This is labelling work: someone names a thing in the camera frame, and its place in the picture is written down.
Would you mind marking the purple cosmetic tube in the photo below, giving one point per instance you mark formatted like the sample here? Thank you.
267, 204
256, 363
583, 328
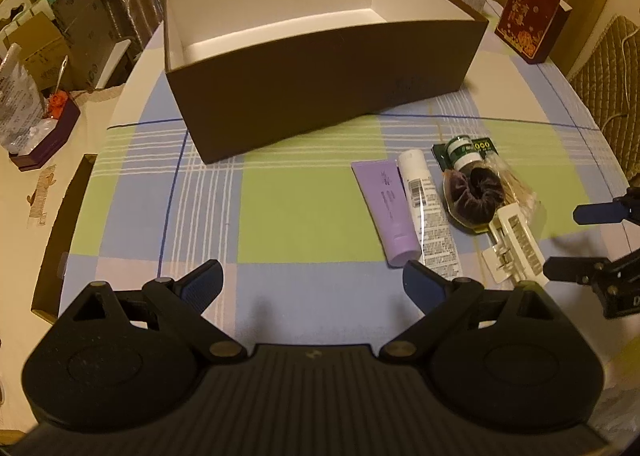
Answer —
382, 190

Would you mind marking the stacked brown cardboard boxes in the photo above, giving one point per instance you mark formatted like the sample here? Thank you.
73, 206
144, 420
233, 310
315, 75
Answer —
80, 31

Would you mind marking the bag of cotton swabs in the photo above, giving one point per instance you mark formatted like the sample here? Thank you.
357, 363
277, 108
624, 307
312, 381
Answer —
518, 191

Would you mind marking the clear plastic bag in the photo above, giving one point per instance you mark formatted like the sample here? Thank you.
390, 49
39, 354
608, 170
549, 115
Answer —
22, 104

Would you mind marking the green carded tape pack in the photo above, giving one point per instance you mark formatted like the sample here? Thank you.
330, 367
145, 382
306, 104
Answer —
461, 151

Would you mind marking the white cosmetic tube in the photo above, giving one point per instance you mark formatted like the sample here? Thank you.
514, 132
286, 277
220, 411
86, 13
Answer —
438, 251

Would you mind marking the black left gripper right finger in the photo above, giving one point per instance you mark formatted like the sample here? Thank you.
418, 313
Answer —
443, 303

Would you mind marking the plaid tablecloth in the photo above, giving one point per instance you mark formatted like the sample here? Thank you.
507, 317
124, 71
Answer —
302, 260

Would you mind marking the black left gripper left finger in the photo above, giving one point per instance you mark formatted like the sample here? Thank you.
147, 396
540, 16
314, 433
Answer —
179, 306

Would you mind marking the dark brown velvet scrunchie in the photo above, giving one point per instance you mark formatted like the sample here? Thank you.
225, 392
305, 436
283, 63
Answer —
472, 199

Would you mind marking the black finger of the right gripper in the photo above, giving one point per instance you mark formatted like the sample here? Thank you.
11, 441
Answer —
585, 271

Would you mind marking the white plastic clip tool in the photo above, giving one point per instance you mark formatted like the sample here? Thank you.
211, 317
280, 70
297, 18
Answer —
515, 255

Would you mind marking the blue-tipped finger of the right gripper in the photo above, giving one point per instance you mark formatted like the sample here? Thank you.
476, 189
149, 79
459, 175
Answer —
619, 210

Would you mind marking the large brown cardboard box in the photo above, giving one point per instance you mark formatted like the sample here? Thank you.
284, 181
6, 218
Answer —
246, 74

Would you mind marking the quilted brown chair cushion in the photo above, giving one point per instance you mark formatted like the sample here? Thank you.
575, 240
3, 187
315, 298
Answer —
608, 85

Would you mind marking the dark red tray box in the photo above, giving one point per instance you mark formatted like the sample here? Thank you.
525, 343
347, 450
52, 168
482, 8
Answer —
50, 134

